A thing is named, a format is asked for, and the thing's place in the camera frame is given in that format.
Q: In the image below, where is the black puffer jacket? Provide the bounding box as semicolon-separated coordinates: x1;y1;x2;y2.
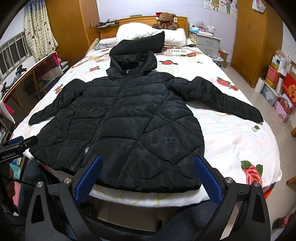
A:
28;51;265;193

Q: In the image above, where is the pink storage box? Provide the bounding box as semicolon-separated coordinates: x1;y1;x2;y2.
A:
273;101;290;123

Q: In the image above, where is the floral curtain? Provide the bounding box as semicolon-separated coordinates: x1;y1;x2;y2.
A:
23;0;58;62

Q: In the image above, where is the red gift box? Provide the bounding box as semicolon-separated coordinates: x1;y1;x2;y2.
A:
281;73;296;105

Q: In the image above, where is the grey bedside drawer cabinet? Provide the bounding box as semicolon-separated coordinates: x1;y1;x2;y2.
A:
189;32;221;56

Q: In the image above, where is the left wooden wardrobe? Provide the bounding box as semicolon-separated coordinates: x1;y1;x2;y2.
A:
45;0;99;66

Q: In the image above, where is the wooden wardrobe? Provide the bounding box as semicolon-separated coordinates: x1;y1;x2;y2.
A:
45;0;99;66
231;1;283;88

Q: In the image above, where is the white pillow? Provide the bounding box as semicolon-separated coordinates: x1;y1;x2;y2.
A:
116;23;187;47

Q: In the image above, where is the folded black garment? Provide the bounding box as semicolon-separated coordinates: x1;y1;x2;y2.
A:
109;32;165;56

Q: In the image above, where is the right wooden wardrobe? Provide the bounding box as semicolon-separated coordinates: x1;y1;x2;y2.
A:
231;1;283;88

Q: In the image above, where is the wooden headboard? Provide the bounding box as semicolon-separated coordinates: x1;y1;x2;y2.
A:
99;15;189;40

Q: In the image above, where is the brown teddy bear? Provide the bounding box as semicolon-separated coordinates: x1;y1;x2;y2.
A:
152;13;178;30

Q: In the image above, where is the white plastic bag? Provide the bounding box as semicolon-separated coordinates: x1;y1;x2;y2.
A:
252;0;265;13

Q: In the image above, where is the cartoon wall sticker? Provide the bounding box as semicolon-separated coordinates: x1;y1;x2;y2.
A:
203;0;238;18

